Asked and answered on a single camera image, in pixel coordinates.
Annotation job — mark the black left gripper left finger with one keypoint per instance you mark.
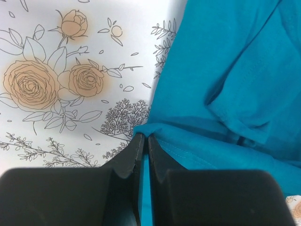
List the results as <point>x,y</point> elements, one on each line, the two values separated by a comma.
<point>104,196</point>

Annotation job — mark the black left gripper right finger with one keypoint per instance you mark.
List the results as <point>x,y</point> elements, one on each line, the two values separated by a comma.
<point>183,197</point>

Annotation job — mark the teal blue t shirt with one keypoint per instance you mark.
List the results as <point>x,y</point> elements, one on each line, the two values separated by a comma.
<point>229,95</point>

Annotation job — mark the floral patterned table mat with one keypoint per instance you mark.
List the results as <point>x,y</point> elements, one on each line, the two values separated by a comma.
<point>78,76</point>

